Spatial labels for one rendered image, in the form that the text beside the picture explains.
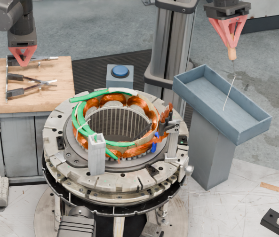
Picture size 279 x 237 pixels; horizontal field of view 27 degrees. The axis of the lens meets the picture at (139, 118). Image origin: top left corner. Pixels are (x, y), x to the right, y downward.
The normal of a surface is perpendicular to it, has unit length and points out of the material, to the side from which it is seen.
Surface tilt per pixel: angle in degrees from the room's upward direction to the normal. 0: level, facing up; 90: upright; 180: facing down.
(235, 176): 0
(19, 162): 90
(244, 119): 0
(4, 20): 90
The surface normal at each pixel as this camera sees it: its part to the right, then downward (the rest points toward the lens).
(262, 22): 0.33, 0.65
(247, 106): -0.81, 0.35
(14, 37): 0.08, -0.74
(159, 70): -0.30, 0.62
